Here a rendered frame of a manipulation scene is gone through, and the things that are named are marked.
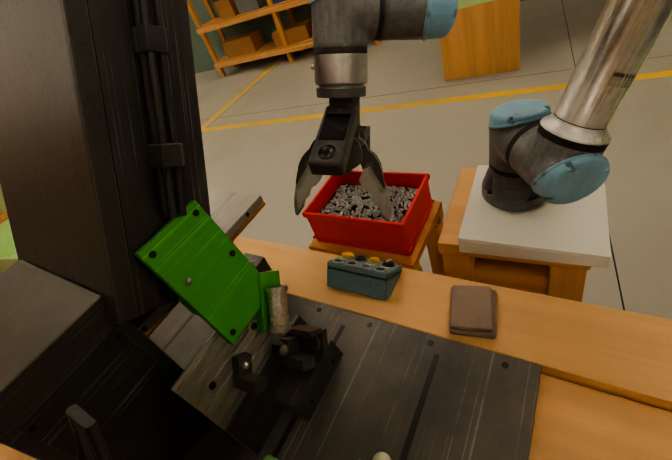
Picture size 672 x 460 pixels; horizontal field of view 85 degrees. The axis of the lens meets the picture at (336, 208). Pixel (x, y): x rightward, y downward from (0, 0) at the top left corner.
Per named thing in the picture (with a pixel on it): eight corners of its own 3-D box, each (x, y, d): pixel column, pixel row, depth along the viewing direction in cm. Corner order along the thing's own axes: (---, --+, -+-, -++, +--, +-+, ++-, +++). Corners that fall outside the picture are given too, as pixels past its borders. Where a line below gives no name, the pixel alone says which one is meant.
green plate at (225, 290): (248, 287, 71) (171, 204, 61) (274, 288, 66) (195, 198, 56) (208, 338, 64) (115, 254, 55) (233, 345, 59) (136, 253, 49)
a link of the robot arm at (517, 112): (527, 138, 90) (531, 85, 81) (561, 166, 79) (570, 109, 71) (479, 153, 90) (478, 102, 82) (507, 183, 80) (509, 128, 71)
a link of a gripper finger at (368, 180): (406, 201, 60) (374, 155, 59) (404, 214, 55) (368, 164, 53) (391, 210, 61) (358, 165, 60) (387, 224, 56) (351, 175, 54)
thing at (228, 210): (218, 199, 90) (212, 189, 88) (266, 205, 82) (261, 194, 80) (78, 337, 67) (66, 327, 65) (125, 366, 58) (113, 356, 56)
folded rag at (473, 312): (453, 290, 74) (451, 281, 72) (496, 293, 71) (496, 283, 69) (448, 335, 67) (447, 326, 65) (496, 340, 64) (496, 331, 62)
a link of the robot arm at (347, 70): (362, 52, 47) (301, 54, 49) (362, 90, 49) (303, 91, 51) (371, 54, 54) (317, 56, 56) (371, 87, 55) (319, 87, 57)
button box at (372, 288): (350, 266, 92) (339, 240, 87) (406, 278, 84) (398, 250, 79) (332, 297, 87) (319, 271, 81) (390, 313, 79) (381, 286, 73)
